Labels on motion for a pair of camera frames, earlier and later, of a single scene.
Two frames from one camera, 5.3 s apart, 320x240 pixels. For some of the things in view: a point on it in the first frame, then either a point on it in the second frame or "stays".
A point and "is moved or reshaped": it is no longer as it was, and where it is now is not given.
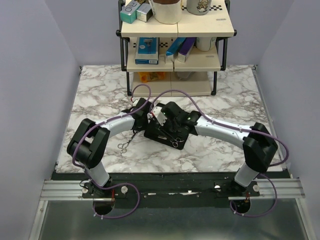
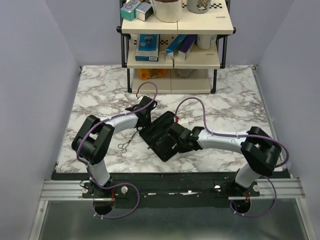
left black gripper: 143,127 stays
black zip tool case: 177,138 is moved or reshaped
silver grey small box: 144,12 stays
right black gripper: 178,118 to 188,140
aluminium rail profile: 56,190 stays
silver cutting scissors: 124,145 stays
